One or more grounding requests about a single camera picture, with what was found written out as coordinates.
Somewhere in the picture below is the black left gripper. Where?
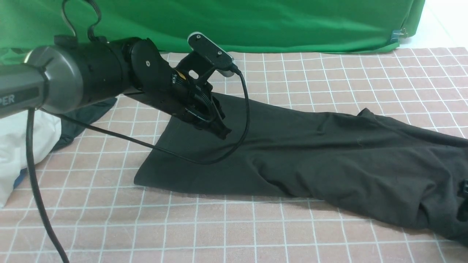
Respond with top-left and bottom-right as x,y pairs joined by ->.
128,62 -> 232,140

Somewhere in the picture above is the dark gray long-sleeve shirt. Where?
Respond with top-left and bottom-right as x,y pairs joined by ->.
134,101 -> 468,246

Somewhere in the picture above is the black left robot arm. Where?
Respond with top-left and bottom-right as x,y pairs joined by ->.
0,32 -> 234,140

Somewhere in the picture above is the dark gray short-sleeve shirt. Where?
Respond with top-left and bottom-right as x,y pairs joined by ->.
51,97 -> 117,152

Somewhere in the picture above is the green backdrop cloth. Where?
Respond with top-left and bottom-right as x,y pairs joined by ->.
0,0 -> 425,64

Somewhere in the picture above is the white garment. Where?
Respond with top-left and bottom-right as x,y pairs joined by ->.
0,111 -> 61,207

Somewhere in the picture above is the pink grid tablecloth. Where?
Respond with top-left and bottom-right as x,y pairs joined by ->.
0,47 -> 468,263

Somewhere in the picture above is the blue garment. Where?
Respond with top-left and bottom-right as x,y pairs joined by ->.
13,168 -> 28,189

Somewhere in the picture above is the blue binder clip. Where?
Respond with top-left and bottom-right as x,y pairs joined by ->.
389,28 -> 408,44

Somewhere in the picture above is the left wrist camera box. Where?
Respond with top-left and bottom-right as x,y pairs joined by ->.
187,32 -> 235,78

